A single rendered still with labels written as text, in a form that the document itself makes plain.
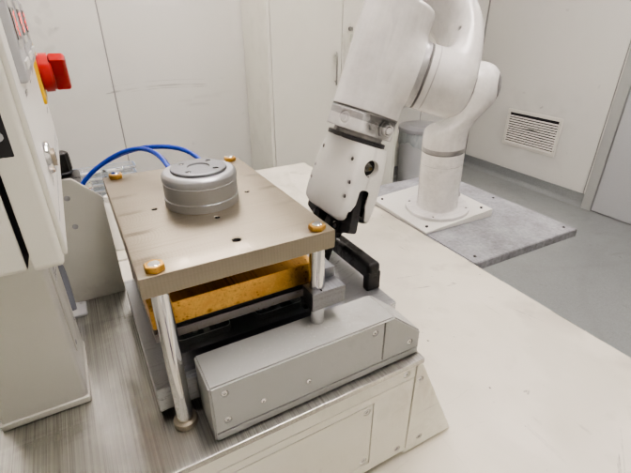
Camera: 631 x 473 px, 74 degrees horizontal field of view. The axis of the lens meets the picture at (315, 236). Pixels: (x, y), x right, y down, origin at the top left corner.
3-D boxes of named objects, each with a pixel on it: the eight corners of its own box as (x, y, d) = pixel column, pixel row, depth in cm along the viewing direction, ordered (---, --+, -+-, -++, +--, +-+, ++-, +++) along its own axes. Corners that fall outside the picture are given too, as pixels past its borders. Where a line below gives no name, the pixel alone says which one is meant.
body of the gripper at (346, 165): (407, 144, 52) (376, 229, 55) (359, 128, 59) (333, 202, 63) (360, 130, 47) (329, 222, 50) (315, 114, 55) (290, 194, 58)
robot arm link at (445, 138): (425, 141, 128) (433, 56, 116) (491, 146, 121) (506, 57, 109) (417, 154, 119) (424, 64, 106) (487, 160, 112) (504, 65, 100)
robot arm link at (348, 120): (412, 128, 52) (404, 151, 52) (370, 114, 58) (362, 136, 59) (361, 110, 47) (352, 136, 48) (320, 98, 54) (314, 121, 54)
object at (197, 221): (76, 396, 34) (25, 256, 28) (65, 239, 58) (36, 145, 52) (333, 306, 45) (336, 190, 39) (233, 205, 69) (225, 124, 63)
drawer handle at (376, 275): (367, 292, 55) (369, 266, 54) (312, 244, 67) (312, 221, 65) (379, 287, 56) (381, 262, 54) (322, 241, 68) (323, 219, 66)
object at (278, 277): (156, 343, 40) (136, 255, 35) (123, 245, 57) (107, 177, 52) (315, 291, 47) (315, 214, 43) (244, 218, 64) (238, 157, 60)
